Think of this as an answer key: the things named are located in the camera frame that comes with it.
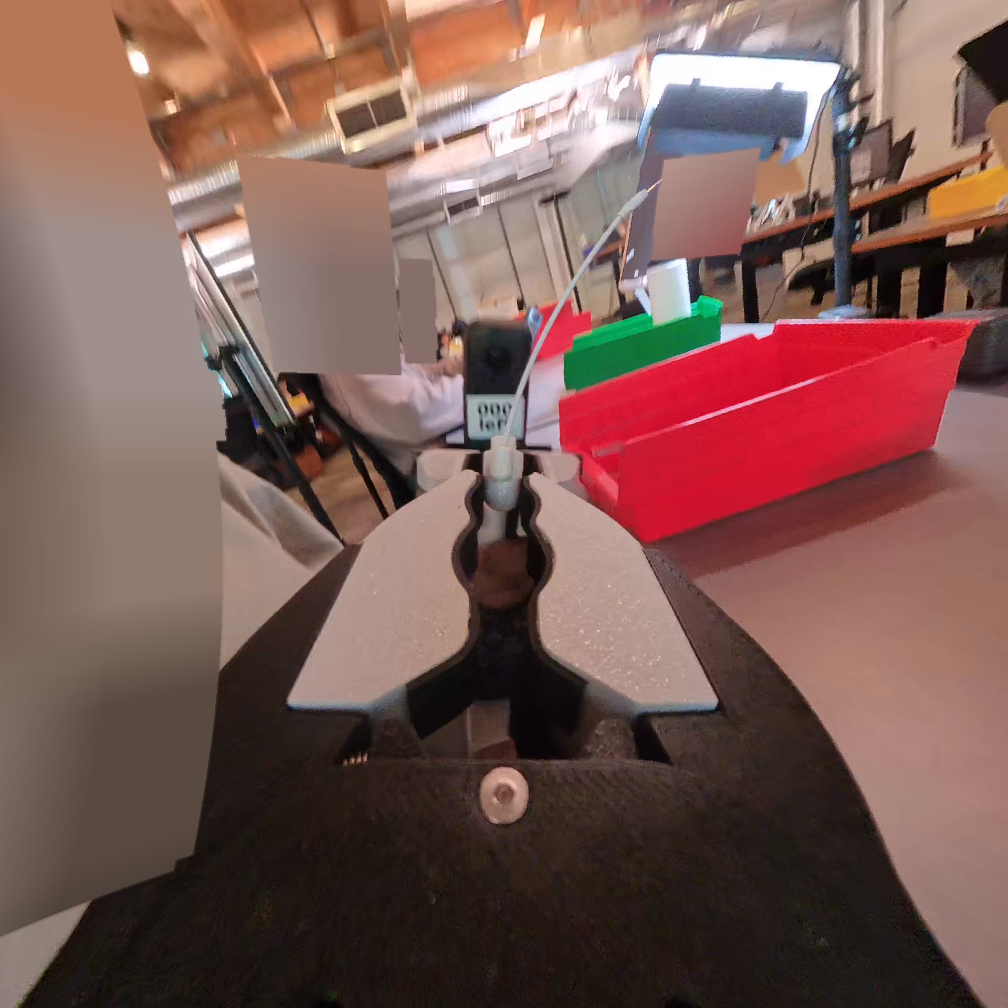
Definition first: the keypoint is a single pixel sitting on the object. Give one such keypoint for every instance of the person's left hand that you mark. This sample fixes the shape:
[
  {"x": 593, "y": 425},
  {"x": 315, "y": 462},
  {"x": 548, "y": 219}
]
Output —
[{"x": 500, "y": 579}]

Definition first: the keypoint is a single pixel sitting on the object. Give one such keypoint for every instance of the black square panel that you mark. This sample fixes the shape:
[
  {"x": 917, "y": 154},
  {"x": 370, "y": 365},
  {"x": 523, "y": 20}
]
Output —
[{"x": 984, "y": 86}]

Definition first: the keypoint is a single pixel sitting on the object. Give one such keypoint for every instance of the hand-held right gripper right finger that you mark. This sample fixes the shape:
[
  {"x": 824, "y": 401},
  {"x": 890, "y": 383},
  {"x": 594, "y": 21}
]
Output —
[{"x": 622, "y": 622}]

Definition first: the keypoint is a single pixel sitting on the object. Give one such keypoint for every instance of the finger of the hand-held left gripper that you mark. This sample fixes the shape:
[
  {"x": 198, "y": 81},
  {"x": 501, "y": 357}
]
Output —
[
  {"x": 437, "y": 471},
  {"x": 563, "y": 468}
]

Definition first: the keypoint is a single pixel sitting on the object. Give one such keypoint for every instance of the desk monitor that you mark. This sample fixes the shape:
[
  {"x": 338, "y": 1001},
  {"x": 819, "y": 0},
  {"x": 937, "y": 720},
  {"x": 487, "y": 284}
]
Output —
[{"x": 878, "y": 153}]

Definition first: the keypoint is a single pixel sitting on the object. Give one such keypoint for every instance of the white bottle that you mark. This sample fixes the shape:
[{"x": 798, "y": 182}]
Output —
[{"x": 669, "y": 291}]

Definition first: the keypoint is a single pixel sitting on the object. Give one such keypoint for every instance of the green plastic bin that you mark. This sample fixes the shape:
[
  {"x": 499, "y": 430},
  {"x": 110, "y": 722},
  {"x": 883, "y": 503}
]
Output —
[{"x": 630, "y": 354}]

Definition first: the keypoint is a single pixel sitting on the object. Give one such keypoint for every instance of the dark standing panel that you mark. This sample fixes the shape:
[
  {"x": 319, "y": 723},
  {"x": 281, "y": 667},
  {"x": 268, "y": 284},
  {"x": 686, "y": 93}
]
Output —
[{"x": 642, "y": 220}]

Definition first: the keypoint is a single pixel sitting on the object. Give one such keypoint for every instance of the ceiling air vent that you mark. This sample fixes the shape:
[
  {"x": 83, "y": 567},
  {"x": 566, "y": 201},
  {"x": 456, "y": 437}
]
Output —
[{"x": 370, "y": 114}]

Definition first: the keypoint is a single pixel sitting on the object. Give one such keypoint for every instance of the small red plastic bin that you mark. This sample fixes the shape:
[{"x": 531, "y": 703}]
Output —
[{"x": 565, "y": 335}]

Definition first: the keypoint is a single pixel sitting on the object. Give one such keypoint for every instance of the yellow plastic bin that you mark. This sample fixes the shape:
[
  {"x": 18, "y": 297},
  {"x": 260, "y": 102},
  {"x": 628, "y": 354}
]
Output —
[{"x": 968, "y": 195}]

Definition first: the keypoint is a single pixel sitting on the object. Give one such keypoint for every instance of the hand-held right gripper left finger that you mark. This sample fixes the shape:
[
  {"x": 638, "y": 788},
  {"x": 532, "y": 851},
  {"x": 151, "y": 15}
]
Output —
[{"x": 394, "y": 606}]

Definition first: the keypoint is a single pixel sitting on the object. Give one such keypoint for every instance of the large red plastic bin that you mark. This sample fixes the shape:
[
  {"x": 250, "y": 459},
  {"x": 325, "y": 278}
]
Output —
[{"x": 787, "y": 441}]

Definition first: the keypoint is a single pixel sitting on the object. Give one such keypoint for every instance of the studio light panel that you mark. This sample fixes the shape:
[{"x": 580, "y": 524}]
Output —
[{"x": 748, "y": 71}]

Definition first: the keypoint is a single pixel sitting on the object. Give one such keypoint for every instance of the light stand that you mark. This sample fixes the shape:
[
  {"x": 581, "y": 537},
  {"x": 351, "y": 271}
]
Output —
[{"x": 844, "y": 205}]

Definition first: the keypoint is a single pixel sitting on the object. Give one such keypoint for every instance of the black base weight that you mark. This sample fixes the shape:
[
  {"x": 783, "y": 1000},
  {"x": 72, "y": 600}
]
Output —
[{"x": 988, "y": 350}]

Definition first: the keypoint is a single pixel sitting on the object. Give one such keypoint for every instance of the metal easel frame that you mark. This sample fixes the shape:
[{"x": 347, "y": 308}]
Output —
[{"x": 252, "y": 370}]

